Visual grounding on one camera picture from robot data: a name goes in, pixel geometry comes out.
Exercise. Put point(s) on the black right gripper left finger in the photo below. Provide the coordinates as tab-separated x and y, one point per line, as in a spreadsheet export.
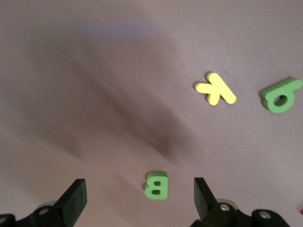
71	201

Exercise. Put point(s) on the green foam letter B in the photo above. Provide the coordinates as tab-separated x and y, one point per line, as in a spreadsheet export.
163	185

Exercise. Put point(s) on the yellow foam letter K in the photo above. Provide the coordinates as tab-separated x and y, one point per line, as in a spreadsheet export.
217	88

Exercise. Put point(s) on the green foam letter P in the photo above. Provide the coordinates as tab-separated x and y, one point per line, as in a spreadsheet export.
287	91

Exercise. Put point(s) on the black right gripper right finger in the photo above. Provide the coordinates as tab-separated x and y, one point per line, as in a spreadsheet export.
203	201

